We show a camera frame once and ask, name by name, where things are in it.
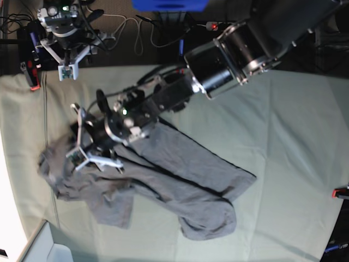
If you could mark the black power strip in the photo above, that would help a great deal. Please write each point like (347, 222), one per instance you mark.
(216, 26)

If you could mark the blue box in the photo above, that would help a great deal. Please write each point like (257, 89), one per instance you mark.
(169, 5)

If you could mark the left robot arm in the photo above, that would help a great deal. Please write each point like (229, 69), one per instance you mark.
(244, 49)

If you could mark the pale green table cloth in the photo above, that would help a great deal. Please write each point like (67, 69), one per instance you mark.
(289, 129)

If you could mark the edge clamp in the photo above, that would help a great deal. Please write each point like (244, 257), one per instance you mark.
(341, 193)
(27, 62)
(181, 48)

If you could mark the grey t-shirt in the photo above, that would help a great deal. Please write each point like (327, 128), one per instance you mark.
(168, 168)

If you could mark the left edge clamp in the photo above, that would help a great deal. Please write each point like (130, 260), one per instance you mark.
(27, 62)

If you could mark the right edge clamp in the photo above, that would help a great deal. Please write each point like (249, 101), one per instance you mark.
(341, 193)

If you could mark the centre edge clamp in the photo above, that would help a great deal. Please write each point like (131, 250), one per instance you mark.
(181, 48)

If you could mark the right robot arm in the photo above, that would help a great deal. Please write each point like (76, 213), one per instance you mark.
(68, 34)

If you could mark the white bin corner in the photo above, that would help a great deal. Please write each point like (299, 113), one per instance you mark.
(41, 247)

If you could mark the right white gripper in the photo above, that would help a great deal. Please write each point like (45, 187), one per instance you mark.
(68, 66)

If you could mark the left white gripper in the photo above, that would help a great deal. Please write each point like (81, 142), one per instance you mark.
(96, 140)

